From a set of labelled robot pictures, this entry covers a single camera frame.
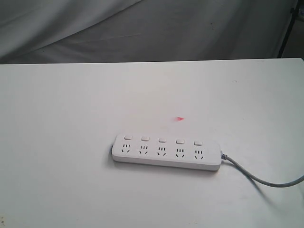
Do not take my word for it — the grey backdrop cloth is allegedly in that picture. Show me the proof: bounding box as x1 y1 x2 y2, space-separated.
0 0 296 64

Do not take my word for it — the white five-outlet power strip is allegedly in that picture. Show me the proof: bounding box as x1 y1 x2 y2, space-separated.
112 133 222 171

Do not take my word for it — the black tripod stand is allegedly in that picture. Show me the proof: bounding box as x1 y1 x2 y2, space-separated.
276 0 303 58

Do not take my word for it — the grey power cord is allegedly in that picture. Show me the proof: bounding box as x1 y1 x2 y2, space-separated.
220 150 304 188

